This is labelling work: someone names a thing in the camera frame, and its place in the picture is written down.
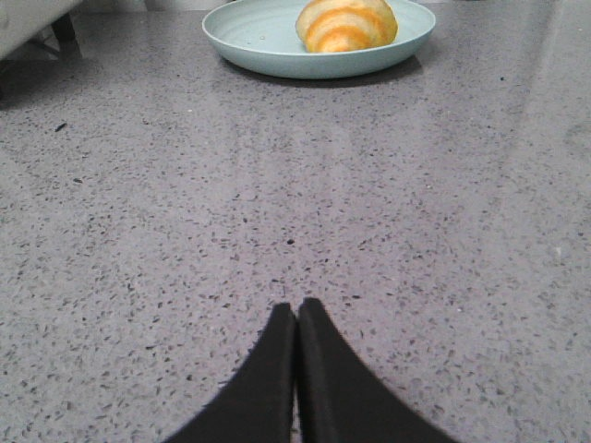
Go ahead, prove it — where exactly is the golden croissant bread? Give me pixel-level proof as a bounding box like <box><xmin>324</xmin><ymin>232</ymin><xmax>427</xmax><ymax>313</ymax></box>
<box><xmin>295</xmin><ymin>0</ymin><xmax>398</xmax><ymax>53</ymax></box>

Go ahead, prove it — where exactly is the light teal plate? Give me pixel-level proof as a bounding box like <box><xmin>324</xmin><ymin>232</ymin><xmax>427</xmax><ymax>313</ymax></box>
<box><xmin>202</xmin><ymin>1</ymin><xmax>436</xmax><ymax>80</ymax></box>

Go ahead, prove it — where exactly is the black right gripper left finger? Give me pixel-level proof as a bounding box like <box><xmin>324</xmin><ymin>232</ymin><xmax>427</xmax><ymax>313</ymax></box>
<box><xmin>168</xmin><ymin>303</ymin><xmax>296</xmax><ymax>443</ymax></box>

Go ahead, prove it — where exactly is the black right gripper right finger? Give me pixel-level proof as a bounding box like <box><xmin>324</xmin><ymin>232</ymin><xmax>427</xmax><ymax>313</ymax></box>
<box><xmin>297</xmin><ymin>298</ymin><xmax>452</xmax><ymax>442</ymax></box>

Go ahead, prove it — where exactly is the white toaster oven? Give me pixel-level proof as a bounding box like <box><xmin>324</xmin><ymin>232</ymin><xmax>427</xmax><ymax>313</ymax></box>
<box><xmin>1</xmin><ymin>0</ymin><xmax>83</xmax><ymax>74</ymax></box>

